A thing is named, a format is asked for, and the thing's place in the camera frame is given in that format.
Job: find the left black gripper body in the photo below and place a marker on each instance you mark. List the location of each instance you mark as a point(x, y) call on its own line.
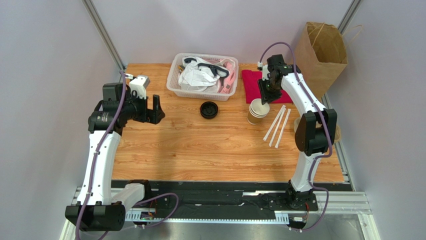
point(137, 110)

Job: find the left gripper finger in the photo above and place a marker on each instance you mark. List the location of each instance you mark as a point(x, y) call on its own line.
point(157, 116)
point(156, 104)

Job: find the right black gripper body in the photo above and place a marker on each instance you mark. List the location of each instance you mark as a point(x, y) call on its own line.
point(266, 92)

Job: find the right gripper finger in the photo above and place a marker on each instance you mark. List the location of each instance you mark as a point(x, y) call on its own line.
point(274, 95)
point(265, 97)

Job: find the paper coffee cup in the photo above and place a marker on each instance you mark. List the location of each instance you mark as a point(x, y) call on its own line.
point(257, 111)

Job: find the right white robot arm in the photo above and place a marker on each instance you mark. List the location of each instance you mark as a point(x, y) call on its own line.
point(315, 133)

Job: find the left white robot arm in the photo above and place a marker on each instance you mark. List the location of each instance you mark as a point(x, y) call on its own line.
point(96, 208)

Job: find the red folded cloth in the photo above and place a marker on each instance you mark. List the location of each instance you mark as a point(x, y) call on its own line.
point(250, 81)

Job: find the white wrapped straw middle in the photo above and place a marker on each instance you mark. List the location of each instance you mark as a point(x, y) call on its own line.
point(277, 124)

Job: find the white wrapped straw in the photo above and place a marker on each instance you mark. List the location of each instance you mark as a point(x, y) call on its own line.
point(273, 123)
point(277, 124)
point(283, 128)

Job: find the white wrapped straw left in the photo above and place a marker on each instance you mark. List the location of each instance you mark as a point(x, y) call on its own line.
point(273, 123)

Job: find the white wrapped straw right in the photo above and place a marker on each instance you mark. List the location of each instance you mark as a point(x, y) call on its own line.
point(283, 128)

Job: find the white cloth in basket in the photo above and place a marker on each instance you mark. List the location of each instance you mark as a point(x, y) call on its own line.
point(197, 79)

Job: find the black lid on table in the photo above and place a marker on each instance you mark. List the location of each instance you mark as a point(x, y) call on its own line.
point(209, 110)

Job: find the brown paper bag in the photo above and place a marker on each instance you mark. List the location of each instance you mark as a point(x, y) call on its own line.
point(321, 54)

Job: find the white plastic basket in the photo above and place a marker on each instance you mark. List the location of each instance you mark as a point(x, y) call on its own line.
point(177, 68)

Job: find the brown cardboard cup carrier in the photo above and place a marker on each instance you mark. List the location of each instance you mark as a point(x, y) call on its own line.
point(337, 135)

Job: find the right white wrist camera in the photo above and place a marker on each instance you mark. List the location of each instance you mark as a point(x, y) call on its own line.
point(263, 68)

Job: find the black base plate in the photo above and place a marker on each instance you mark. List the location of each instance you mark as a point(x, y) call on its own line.
point(217, 200)

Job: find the aluminium frame rail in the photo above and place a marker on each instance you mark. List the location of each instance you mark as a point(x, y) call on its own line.
point(324, 204)

